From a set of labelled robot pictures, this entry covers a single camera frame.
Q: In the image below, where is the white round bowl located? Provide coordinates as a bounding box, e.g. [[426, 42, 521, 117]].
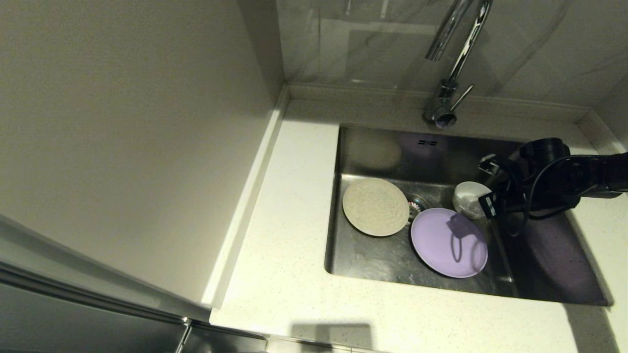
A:
[[452, 181, 493, 220]]

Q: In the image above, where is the purple round plate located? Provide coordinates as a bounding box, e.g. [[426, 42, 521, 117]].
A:
[[410, 208, 489, 279]]

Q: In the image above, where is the cream round plate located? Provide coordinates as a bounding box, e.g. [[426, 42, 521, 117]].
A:
[[342, 177, 410, 238]]

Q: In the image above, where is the metal sink drain strainer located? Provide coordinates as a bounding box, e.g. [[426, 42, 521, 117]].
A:
[[406, 195, 430, 224]]

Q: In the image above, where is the stainless steel sink basin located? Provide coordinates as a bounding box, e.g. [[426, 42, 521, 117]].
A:
[[324, 125, 611, 307]]

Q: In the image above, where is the chrome gooseneck faucet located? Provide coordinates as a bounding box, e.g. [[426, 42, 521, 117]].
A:
[[423, 0, 493, 129]]

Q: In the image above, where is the counter base cabinet front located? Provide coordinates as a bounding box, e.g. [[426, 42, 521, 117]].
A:
[[174, 319, 268, 353]]

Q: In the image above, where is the grey tall cabinet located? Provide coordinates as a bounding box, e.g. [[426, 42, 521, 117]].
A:
[[0, 0, 275, 353]]

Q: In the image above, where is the thick black cable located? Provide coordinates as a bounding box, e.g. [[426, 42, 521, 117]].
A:
[[500, 156, 579, 236]]

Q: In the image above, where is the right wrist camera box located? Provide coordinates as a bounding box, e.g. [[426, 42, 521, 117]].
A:
[[478, 154, 511, 178]]

